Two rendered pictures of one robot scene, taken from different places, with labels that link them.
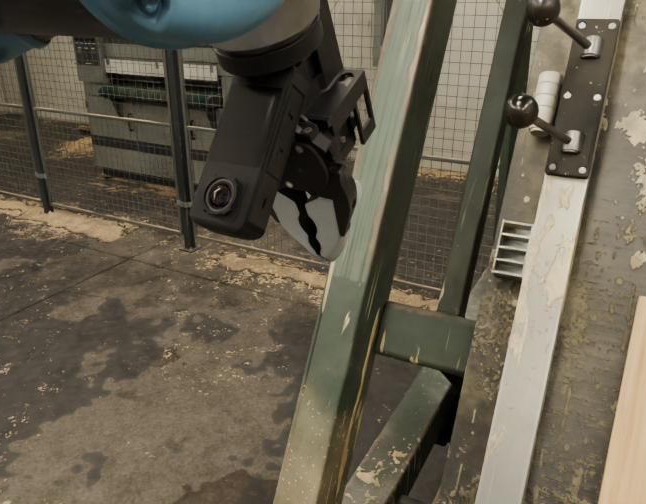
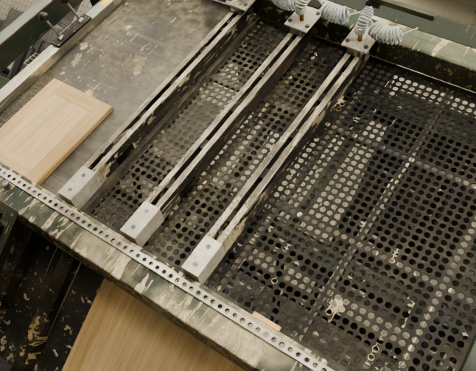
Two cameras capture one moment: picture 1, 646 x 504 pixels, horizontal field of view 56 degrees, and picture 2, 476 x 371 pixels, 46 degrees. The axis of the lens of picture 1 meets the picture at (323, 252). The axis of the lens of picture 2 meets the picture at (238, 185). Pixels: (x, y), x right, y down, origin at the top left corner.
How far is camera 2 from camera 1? 1.96 m
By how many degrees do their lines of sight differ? 20
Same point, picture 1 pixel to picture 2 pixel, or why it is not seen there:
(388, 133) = (21, 23)
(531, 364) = (15, 82)
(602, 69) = (79, 25)
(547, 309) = (29, 72)
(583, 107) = (69, 32)
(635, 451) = (27, 109)
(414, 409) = not seen: hidden behind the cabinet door
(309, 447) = not seen: outside the picture
